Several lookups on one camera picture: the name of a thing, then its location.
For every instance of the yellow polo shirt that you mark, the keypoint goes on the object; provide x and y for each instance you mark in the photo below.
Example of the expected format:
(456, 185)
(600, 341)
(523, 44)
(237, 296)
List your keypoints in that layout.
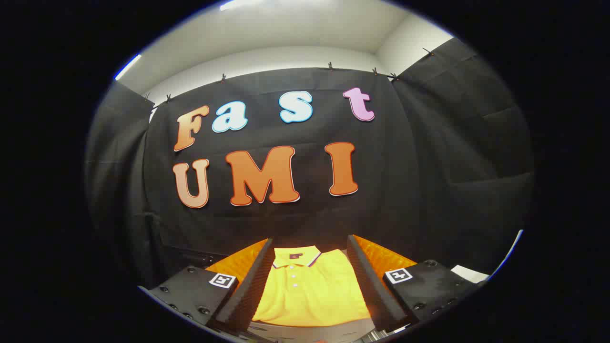
(310, 295)

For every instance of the white paper sheet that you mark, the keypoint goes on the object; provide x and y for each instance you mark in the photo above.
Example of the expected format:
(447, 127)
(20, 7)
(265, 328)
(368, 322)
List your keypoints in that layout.
(469, 274)

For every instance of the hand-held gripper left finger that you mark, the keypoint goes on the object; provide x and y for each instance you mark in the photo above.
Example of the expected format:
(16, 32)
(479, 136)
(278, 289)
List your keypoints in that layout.
(248, 290)

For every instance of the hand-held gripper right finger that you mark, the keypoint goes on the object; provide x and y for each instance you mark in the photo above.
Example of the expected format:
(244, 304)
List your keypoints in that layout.
(374, 290)

